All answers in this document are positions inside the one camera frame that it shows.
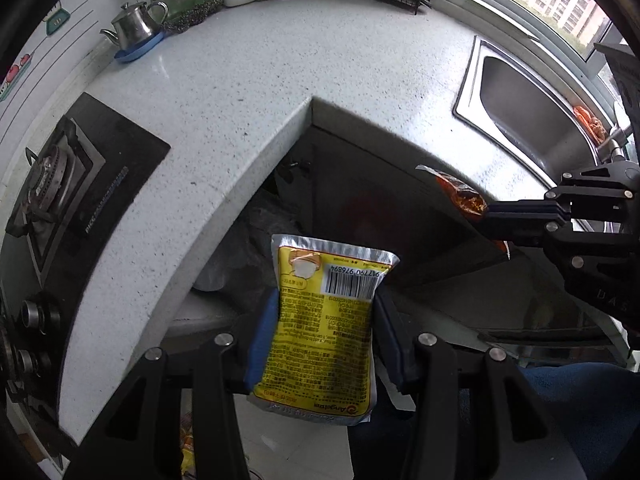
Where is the orange transparent snack bag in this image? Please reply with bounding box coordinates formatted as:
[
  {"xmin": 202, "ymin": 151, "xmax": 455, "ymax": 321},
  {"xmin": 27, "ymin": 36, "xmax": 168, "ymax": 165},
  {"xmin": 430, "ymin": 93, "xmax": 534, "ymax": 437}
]
[{"xmin": 416, "ymin": 165, "xmax": 511, "ymax": 260}]

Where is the yellow silver food packet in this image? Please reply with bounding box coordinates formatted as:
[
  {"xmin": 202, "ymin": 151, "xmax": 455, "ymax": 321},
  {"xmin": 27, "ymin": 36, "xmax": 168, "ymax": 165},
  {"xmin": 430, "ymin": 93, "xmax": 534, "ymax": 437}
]
[{"xmin": 245, "ymin": 234, "xmax": 399, "ymax": 426}]

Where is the stainless steel sink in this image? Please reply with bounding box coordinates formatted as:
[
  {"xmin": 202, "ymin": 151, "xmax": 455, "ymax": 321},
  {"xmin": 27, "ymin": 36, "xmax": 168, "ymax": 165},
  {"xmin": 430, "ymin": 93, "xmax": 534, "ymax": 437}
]
[{"xmin": 452, "ymin": 36, "xmax": 601, "ymax": 188}]

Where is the orange cloth at sink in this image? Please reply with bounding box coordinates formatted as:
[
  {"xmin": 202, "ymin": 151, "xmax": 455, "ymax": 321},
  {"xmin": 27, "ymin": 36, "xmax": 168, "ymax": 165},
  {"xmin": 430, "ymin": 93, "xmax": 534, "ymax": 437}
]
[{"xmin": 573, "ymin": 106, "xmax": 608, "ymax": 145}]

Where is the white plastic shopping bag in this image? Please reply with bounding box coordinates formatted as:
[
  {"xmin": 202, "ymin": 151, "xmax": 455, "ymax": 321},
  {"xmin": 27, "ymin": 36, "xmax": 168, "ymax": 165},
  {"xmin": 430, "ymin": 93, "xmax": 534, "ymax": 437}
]
[{"xmin": 192, "ymin": 204, "xmax": 281, "ymax": 302}]

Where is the black glass gas stove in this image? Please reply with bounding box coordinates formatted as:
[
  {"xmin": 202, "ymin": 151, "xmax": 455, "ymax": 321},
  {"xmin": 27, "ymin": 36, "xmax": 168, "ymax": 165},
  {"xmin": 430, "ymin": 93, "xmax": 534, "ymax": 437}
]
[{"xmin": 1, "ymin": 93, "xmax": 170, "ymax": 458}]

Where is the blue plastic saucer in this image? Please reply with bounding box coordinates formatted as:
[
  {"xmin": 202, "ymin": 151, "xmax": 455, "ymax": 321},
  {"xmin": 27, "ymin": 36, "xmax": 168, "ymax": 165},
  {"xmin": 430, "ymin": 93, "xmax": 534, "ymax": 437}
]
[{"xmin": 114, "ymin": 30, "xmax": 165, "ymax": 64}]

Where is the stainless steel teapot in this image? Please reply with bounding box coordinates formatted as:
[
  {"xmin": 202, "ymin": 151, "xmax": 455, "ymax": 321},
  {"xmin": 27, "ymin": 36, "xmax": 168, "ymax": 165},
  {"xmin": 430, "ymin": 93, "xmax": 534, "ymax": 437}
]
[{"xmin": 100, "ymin": 0, "xmax": 169, "ymax": 51}]

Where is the aluminium window frame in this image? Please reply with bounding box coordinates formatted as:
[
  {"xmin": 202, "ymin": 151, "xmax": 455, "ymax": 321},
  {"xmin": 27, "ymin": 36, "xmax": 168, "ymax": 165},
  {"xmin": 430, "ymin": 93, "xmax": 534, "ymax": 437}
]
[{"xmin": 463, "ymin": 0, "xmax": 626, "ymax": 114}]

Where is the steel wire scrubber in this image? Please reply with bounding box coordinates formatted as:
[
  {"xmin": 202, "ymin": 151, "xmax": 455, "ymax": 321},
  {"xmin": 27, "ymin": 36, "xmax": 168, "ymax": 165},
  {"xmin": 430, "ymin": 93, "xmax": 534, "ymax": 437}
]
[{"xmin": 163, "ymin": 0, "xmax": 224, "ymax": 35}]

